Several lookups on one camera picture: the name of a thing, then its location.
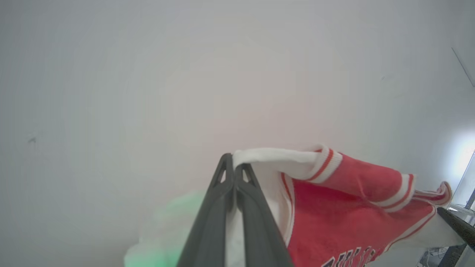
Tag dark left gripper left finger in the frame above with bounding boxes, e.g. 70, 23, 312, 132
177, 153, 236, 267

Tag red basketball jersey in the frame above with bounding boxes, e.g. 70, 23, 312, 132
225, 145, 466, 267

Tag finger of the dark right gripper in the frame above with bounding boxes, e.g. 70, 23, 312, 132
434, 244, 469, 267
437, 207, 475, 251

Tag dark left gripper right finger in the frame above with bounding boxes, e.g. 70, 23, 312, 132
236, 163, 294, 267

